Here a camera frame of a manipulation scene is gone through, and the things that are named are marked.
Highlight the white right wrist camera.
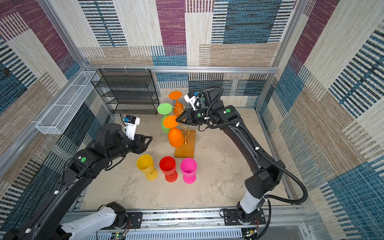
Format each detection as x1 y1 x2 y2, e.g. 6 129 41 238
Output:
184 92 203 111

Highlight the green wine glass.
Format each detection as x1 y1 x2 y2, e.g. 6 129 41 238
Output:
157 103 173 134

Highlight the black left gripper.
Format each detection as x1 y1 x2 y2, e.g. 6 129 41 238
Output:
108 133 153 164

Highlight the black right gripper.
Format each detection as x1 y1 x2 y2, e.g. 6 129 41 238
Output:
175 107 212 126

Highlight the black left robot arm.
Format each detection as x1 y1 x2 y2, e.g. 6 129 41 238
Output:
3 123 153 240

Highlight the aluminium front rail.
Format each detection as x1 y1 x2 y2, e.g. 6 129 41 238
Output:
56 206 313 240

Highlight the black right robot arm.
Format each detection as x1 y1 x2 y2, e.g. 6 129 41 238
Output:
177 86 309 225

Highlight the black mesh shelf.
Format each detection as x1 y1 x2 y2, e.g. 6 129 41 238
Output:
91 69 159 115

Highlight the orange wooden rack base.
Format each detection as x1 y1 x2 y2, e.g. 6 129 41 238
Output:
174 130 196 159

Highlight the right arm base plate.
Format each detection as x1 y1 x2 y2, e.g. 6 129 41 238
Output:
219 208 267 226

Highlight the white mesh wall basket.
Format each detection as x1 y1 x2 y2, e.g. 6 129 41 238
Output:
36 71 96 135

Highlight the yellow wine glass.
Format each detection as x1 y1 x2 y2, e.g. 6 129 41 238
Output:
137 155 159 181

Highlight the pink wine glass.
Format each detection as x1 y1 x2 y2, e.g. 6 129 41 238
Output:
181 158 198 184

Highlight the red wine glass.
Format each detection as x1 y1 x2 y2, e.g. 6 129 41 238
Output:
159 156 178 183

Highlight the gold wire glass rack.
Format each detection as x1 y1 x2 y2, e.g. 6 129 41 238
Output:
179 107 191 144

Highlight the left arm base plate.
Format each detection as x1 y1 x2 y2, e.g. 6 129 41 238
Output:
102 212 143 230

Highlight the orange wine glass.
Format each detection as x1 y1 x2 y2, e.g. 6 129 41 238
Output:
163 115 185 148
169 91 184 117

